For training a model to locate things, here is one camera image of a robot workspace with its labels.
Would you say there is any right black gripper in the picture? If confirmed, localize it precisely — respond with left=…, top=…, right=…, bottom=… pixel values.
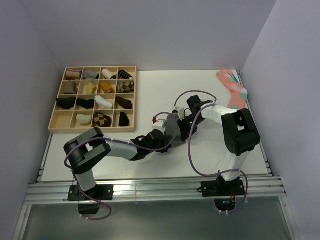
left=177, top=115, right=206, bottom=142

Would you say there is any black rolled sock left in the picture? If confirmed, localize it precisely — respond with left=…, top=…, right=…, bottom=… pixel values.
left=56, top=97, right=76, bottom=110

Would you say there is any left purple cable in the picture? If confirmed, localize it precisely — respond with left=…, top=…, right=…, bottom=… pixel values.
left=64, top=112, right=176, bottom=221

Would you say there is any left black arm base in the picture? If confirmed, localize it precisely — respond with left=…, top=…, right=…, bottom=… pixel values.
left=67, top=184, right=114, bottom=216

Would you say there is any grey sock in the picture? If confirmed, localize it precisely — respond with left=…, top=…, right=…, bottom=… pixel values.
left=165, top=110, right=186, bottom=148

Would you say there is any dark brown rolled sock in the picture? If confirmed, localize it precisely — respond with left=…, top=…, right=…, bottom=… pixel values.
left=115, top=96, right=133, bottom=110

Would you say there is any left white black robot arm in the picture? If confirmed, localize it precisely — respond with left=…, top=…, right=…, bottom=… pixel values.
left=63, top=127, right=176, bottom=200

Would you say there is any taupe rolled sock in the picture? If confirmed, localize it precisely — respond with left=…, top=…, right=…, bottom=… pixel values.
left=63, top=80, right=78, bottom=95

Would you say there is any wooden compartment tray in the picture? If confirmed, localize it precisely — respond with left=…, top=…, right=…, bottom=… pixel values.
left=48, top=65, right=138, bottom=134

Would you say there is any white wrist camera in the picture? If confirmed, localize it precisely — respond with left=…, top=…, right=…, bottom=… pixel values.
left=172, top=106, right=185, bottom=121
left=152, top=116, right=167, bottom=134

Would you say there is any black rolled sock bottom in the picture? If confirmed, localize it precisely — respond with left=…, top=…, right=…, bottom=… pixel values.
left=118, top=111, right=130, bottom=127

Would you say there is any black rolled sock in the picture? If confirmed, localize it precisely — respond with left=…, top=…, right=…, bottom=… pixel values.
left=118, top=111, right=130, bottom=127
left=76, top=98, right=95, bottom=109
left=56, top=97, right=76, bottom=110

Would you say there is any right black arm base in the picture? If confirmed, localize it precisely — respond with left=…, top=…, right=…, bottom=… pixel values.
left=196, top=176, right=247, bottom=215

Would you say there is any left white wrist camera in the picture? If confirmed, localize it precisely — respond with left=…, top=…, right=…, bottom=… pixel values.
left=152, top=116, right=167, bottom=134

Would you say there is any brown argyle rolled sock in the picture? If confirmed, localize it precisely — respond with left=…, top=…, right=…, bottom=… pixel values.
left=93, top=112, right=112, bottom=128

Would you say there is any purple cable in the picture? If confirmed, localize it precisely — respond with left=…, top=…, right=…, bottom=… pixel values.
left=64, top=112, right=176, bottom=221
left=173, top=90, right=249, bottom=213

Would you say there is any beige purple rolled sock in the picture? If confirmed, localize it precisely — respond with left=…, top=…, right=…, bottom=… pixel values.
left=65, top=69, right=82, bottom=80

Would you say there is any light blue rolled sock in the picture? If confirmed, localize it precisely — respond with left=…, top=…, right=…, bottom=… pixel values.
left=83, top=70, right=100, bottom=80

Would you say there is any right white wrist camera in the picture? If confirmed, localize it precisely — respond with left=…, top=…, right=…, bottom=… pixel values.
left=172, top=106, right=185, bottom=121

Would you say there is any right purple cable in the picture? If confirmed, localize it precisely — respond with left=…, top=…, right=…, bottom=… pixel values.
left=173, top=90, right=249, bottom=213

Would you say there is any black white striped sock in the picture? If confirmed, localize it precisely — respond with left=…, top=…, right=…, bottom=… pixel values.
left=118, top=70, right=133, bottom=80

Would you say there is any aluminium rail frame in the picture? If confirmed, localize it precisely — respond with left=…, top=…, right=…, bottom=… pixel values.
left=13, top=133, right=301, bottom=240

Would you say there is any pale green rolled sock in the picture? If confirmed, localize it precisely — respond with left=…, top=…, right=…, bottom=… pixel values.
left=76, top=113, right=92, bottom=126

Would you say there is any white brown rolled sock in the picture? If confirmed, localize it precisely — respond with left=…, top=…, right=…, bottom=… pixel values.
left=101, top=68, right=117, bottom=80

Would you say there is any mustard yellow rolled sock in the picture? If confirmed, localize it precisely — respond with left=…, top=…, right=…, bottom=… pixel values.
left=100, top=81, right=115, bottom=94

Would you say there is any cream rolled sock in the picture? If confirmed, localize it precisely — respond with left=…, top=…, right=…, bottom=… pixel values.
left=83, top=83, right=97, bottom=95

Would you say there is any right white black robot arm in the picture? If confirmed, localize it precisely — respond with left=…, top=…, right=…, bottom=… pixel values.
left=178, top=95, right=261, bottom=195

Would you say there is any pink patterned sock pair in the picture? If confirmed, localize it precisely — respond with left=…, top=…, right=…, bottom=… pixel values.
left=216, top=69, right=248, bottom=110

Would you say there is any brown checkered rolled sock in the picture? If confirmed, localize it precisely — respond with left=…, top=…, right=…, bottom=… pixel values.
left=117, top=81, right=135, bottom=94

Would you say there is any black rolled sock middle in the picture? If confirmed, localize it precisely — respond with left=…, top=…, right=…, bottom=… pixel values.
left=76, top=98, right=95, bottom=109

